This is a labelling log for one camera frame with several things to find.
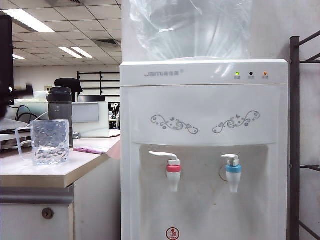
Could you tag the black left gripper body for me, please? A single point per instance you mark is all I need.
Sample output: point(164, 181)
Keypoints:
point(4, 102)

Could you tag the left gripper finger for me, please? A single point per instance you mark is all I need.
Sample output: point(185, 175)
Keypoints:
point(22, 91)

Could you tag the blue cold water tap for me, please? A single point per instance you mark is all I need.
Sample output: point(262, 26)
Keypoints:
point(233, 175)

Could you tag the grey transparent water bottle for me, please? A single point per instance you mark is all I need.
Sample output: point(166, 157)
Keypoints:
point(61, 105)

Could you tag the white desk drawer cabinet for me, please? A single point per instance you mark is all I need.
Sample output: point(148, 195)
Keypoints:
point(25, 225)

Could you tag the red hot water tap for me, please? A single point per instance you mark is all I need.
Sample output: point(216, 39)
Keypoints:
point(173, 175)

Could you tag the plastic-wrapped water jug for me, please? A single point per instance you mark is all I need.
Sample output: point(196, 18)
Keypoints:
point(187, 30)

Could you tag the white water dispenser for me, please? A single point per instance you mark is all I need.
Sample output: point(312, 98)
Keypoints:
point(200, 212)

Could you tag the grey felt laptop sleeve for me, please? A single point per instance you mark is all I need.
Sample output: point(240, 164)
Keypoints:
point(12, 125)

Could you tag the black flat laptop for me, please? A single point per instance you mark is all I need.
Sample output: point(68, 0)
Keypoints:
point(15, 129)

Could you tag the fluorescent ceiling light panel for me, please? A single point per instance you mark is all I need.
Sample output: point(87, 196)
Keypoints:
point(25, 20)
point(18, 57)
point(75, 52)

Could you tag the white laptop stand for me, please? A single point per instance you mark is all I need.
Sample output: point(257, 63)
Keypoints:
point(10, 141)

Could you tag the black computer monitor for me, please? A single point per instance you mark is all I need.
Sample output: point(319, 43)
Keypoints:
point(6, 50)

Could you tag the black screen behind partition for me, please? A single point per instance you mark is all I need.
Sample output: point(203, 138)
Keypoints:
point(91, 98)

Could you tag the crumpled clear plastic bag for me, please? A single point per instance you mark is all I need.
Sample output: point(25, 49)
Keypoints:
point(76, 135)

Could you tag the white rectangular stand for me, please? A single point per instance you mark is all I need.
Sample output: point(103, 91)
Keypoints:
point(90, 125)

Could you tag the pink printed card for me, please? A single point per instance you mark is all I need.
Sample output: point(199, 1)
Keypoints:
point(87, 150)

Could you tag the ceiling air vent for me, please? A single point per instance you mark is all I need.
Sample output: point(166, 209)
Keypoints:
point(106, 42)

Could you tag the round cabinet lock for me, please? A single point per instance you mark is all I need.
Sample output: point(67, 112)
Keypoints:
point(47, 213)

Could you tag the grey metal rack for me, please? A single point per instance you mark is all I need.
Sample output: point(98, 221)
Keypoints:
point(294, 125)

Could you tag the black wall shelf rack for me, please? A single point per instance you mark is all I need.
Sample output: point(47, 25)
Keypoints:
point(100, 82)

